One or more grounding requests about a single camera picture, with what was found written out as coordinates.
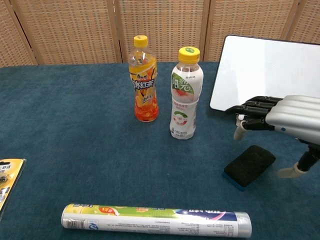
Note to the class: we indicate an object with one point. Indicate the cling film roll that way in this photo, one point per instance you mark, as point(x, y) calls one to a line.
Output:
point(150, 221)

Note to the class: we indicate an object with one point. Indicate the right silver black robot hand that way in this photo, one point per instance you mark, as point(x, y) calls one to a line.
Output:
point(295, 112)

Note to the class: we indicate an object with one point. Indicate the white rectangular tray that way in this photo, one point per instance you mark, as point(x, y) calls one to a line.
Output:
point(262, 67)

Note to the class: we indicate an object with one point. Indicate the yellow carded razor pack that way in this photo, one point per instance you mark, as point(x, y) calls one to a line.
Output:
point(8, 180)

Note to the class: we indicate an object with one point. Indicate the orange iced tea bottle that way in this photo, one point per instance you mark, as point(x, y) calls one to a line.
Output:
point(145, 87)

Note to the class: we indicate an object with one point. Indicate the bamboo folding screen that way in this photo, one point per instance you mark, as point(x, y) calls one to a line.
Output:
point(75, 30)

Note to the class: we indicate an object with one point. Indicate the blue fabric table mat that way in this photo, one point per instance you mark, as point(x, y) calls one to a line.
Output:
point(87, 150)

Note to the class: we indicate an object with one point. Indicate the white yellow-capped bottle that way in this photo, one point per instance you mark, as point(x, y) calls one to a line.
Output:
point(185, 100)

